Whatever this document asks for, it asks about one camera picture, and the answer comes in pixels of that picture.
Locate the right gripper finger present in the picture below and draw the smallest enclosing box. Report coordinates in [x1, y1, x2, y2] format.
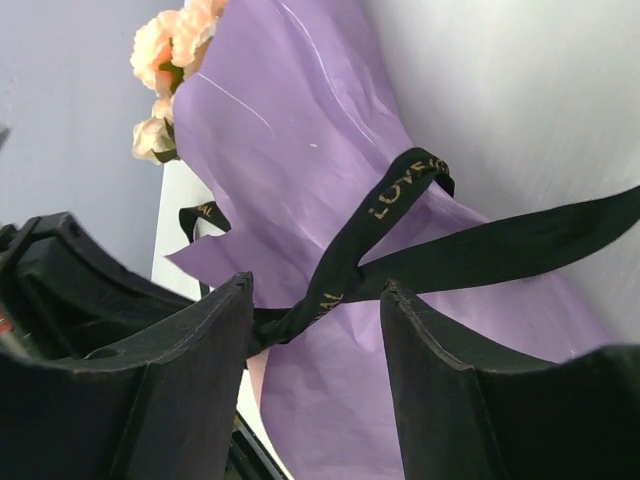
[380, 281, 639, 479]

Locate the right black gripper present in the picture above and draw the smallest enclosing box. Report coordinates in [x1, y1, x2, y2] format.
[1, 212, 253, 479]

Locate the black ribbon gold lettering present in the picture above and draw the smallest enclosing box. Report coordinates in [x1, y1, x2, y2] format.
[172, 148, 639, 359]

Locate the purple wrapping paper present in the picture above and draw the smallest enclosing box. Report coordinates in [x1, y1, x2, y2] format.
[164, 0, 621, 480]

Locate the pink artificial flower bunch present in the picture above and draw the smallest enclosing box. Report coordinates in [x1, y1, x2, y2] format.
[130, 0, 228, 164]

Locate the pink tissue paper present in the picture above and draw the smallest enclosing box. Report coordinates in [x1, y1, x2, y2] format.
[246, 350, 269, 409]

